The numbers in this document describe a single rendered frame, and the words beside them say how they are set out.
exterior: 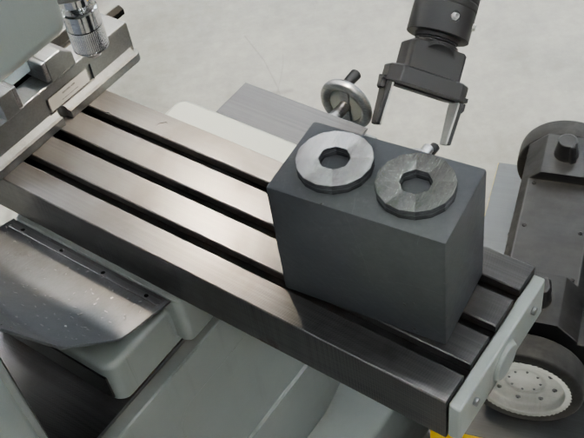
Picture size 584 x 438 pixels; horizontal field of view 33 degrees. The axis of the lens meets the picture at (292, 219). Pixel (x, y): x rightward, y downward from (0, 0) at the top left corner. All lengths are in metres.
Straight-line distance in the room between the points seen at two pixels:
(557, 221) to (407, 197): 0.81
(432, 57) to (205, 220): 0.38
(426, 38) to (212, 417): 0.72
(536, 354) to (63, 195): 0.79
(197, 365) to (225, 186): 0.30
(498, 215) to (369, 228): 1.05
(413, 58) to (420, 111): 1.59
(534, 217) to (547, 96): 1.18
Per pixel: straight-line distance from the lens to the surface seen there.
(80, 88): 1.57
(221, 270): 1.28
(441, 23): 1.34
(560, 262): 1.77
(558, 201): 1.87
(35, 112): 1.52
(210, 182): 1.39
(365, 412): 2.05
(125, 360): 1.37
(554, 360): 1.65
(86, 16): 1.25
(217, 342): 1.53
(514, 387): 1.75
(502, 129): 2.87
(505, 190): 2.14
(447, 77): 1.35
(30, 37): 1.06
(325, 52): 3.17
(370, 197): 1.07
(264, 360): 1.72
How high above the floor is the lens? 1.95
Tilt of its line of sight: 47 degrees down
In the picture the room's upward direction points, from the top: 10 degrees counter-clockwise
